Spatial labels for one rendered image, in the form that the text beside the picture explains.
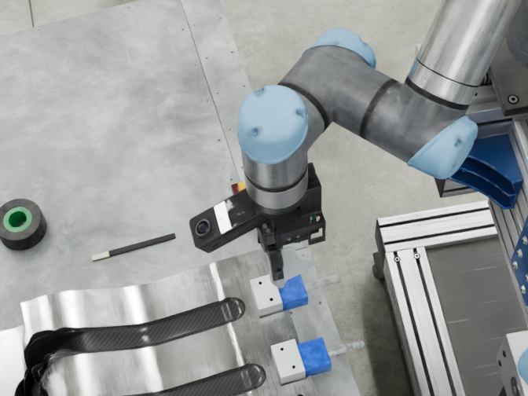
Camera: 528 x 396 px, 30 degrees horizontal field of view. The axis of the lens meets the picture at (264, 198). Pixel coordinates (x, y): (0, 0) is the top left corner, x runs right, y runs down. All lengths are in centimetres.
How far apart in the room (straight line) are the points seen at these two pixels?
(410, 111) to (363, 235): 146
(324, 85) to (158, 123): 69
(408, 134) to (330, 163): 155
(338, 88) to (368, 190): 149
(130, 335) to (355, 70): 57
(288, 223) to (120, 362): 36
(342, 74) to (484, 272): 122
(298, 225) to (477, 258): 110
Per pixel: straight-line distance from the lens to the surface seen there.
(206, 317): 147
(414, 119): 107
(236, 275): 148
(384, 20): 291
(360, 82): 110
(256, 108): 105
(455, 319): 221
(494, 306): 223
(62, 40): 189
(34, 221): 164
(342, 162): 262
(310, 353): 141
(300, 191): 115
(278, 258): 125
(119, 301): 148
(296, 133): 104
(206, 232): 122
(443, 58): 105
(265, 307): 143
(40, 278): 163
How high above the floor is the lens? 222
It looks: 60 degrees down
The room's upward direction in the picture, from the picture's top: 6 degrees counter-clockwise
